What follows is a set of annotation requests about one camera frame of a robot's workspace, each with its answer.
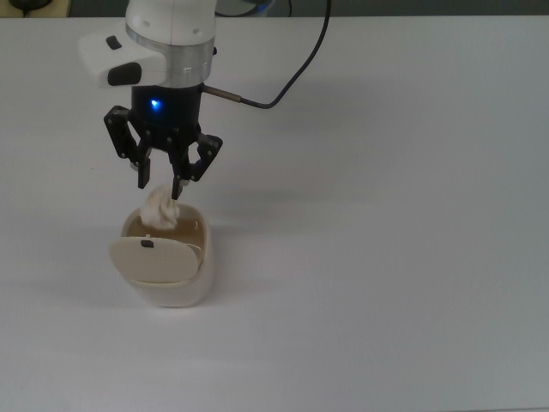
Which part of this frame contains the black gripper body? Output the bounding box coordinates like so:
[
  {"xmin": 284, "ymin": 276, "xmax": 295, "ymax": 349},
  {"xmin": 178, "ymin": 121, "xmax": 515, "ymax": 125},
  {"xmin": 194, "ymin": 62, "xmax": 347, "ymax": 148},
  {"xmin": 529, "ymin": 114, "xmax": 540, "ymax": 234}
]
[{"xmin": 130, "ymin": 82, "xmax": 203, "ymax": 150}]

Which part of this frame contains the white paper ball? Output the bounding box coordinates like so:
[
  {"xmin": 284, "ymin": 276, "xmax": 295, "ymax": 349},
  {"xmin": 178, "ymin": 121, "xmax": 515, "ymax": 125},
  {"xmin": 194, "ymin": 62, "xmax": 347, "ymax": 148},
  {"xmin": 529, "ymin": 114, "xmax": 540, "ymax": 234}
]
[{"xmin": 141, "ymin": 185, "xmax": 181, "ymax": 231}]

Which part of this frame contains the small white lidded bin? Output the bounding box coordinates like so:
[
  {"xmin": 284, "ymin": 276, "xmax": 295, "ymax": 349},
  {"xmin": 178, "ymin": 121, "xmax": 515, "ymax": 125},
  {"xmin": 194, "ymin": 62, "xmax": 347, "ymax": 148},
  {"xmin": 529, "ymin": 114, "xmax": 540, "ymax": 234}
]
[{"xmin": 108, "ymin": 203, "xmax": 216, "ymax": 310}]

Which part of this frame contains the black rounded device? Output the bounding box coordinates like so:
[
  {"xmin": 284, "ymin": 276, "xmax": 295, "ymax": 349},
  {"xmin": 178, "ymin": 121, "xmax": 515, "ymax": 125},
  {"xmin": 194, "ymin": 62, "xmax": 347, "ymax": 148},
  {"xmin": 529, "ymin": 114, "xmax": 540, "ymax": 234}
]
[{"xmin": 8, "ymin": 0, "xmax": 56, "ymax": 13}]

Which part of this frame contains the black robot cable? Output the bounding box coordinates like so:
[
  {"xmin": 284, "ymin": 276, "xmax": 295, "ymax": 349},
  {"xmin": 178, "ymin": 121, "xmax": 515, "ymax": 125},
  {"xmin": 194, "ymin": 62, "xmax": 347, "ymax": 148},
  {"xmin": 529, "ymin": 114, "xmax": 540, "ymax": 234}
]
[{"xmin": 202, "ymin": 0, "xmax": 333, "ymax": 110}]

